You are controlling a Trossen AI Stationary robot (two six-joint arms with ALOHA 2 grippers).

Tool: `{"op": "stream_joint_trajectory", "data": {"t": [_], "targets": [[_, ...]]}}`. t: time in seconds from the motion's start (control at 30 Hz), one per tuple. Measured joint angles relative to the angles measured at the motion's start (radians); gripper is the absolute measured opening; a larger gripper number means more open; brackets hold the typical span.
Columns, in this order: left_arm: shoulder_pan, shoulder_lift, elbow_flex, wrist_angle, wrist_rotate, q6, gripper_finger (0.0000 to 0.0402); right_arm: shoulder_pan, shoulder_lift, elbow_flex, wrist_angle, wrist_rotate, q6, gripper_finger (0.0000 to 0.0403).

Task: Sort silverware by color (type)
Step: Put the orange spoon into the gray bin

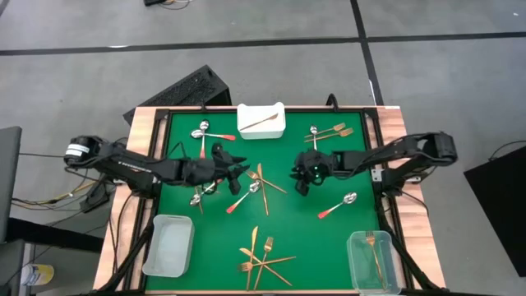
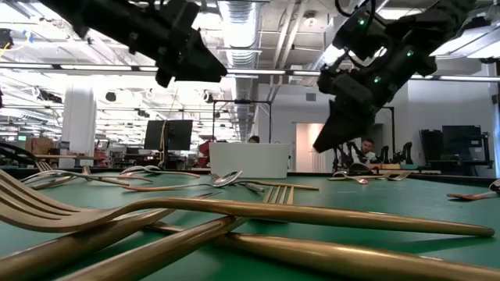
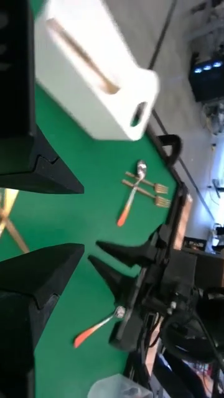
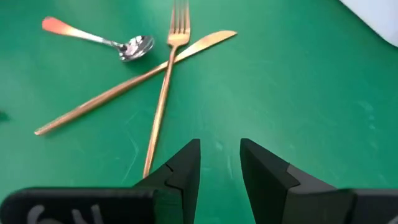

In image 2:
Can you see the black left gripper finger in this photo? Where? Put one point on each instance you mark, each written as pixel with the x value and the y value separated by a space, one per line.
pixel 164 78
pixel 199 66

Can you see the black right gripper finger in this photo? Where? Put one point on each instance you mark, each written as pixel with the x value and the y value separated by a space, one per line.
pixel 340 129

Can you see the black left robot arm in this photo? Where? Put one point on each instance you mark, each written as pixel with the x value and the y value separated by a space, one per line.
pixel 86 19

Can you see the person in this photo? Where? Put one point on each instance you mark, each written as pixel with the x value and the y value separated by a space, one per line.
pixel 254 139
pixel 367 150

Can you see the white door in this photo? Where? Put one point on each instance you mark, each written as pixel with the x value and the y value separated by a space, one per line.
pixel 302 156

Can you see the black monitor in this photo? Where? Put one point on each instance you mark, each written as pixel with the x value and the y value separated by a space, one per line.
pixel 176 134

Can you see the green table mat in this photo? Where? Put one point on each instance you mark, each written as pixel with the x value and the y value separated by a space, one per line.
pixel 351 199

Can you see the long LED light bar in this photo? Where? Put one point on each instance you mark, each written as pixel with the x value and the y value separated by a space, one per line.
pixel 273 72

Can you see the round ceiling sensor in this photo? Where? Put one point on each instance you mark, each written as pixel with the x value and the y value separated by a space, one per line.
pixel 310 20

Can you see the white column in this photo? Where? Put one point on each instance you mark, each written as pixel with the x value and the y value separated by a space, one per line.
pixel 78 117

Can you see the white plastic bin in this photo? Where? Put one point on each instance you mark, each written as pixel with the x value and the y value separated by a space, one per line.
pixel 250 160

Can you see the black equipment rack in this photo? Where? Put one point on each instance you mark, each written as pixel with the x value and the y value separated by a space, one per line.
pixel 461 140

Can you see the cardboard box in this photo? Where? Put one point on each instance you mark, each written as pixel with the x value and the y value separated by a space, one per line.
pixel 39 145

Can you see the black station frame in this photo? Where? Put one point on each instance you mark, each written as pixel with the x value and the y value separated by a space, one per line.
pixel 242 102
pixel 392 129

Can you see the black ceiling camera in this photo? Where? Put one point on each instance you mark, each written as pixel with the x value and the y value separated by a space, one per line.
pixel 5 38

